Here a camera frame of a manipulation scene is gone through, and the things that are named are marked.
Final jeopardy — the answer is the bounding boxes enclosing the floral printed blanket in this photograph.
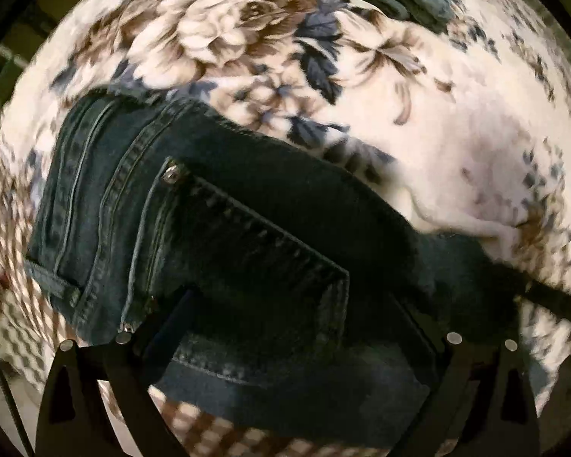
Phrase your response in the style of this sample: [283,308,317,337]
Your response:
[0,0,571,457]

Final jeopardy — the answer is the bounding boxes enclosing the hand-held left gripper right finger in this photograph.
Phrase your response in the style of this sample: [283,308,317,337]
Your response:
[394,295,541,457]

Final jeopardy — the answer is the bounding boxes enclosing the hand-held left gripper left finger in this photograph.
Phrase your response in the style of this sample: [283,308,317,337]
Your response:
[35,287,197,457]

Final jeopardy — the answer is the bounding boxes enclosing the dark blue denim pants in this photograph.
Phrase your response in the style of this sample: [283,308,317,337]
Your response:
[25,86,550,451]

